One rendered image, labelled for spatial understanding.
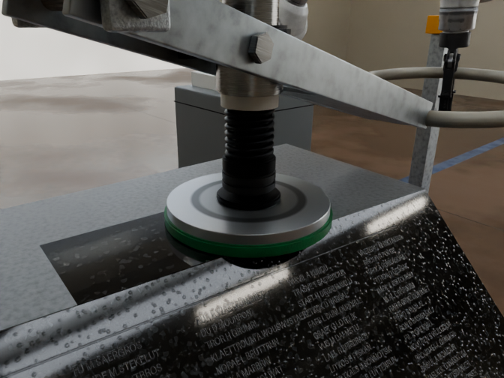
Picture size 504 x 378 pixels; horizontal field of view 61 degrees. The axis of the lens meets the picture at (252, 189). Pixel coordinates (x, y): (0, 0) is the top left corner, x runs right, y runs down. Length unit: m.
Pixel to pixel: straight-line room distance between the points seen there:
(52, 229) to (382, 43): 7.90
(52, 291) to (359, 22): 8.28
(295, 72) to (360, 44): 8.05
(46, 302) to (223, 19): 0.30
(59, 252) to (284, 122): 1.23
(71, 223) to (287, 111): 1.18
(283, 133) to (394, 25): 6.63
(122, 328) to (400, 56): 7.81
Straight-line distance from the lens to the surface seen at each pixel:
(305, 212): 0.53
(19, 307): 0.45
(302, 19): 1.79
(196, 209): 0.53
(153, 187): 0.68
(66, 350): 0.43
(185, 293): 0.46
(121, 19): 0.32
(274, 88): 0.50
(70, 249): 0.53
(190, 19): 0.38
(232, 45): 0.41
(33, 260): 0.52
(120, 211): 0.61
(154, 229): 0.55
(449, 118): 0.86
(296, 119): 1.69
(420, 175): 2.37
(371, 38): 8.41
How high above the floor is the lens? 1.05
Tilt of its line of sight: 21 degrees down
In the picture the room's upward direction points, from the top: 1 degrees clockwise
